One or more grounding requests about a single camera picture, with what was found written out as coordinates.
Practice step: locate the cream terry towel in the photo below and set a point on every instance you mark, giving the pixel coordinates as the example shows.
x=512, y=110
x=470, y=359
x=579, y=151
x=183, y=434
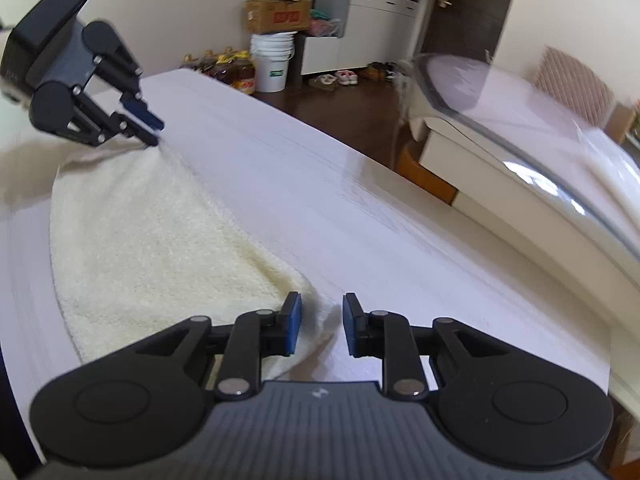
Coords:
x=150, y=245

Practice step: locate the red-printed cardboard box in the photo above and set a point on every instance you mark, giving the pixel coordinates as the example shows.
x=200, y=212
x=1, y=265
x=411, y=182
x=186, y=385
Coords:
x=277, y=16

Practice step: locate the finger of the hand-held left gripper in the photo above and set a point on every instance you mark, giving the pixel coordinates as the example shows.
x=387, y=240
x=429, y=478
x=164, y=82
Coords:
x=117, y=127
x=142, y=112

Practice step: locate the white storage cabinet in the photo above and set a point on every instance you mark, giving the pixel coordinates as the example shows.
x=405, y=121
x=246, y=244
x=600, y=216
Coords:
x=370, y=30

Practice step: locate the pair of beige sandals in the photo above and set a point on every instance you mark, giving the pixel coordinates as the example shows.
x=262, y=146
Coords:
x=322, y=81

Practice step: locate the stack of white buckets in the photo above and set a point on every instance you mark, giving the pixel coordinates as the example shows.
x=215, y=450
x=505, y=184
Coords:
x=272, y=62

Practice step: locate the colourful plastic bag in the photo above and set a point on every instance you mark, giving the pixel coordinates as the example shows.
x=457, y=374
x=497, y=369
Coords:
x=325, y=24

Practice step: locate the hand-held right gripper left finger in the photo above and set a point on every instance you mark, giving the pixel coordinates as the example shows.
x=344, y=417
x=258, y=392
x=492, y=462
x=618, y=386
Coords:
x=295, y=322

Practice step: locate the pair of pink slippers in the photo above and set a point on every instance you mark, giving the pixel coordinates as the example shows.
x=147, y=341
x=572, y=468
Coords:
x=346, y=77

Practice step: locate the dark panelled door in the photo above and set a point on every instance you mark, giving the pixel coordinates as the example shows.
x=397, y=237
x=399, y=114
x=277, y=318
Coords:
x=470, y=10

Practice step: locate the small plain cardboard box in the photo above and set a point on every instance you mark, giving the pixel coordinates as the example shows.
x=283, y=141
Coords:
x=621, y=122

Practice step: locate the pair of brown shoes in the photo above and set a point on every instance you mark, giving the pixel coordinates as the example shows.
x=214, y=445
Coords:
x=380, y=71

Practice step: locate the beige padded chair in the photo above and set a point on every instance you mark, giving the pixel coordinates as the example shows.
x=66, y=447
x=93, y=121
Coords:
x=572, y=85

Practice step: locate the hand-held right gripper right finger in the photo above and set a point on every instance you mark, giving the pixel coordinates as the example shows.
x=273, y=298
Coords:
x=348, y=326

